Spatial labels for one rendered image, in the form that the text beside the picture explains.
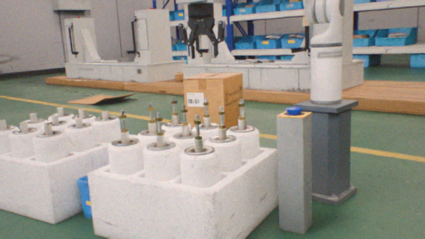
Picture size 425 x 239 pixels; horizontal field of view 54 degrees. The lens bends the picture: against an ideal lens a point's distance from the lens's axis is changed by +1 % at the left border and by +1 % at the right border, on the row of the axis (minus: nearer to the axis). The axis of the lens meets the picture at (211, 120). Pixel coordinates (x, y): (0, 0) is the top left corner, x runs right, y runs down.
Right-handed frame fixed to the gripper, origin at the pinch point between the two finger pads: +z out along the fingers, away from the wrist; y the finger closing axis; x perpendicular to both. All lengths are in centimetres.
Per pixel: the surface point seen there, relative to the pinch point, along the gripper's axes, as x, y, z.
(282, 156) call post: 11.8, -25.5, 26.3
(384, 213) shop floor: -7, -50, 47
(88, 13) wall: -529, 445, -54
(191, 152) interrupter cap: 27.2, -6.9, 21.8
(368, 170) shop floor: -44, -45, 47
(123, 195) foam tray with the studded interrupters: 29.8, 11.9, 33.7
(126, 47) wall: -602, 417, 10
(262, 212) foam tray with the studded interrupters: 7.9, -18.6, 44.2
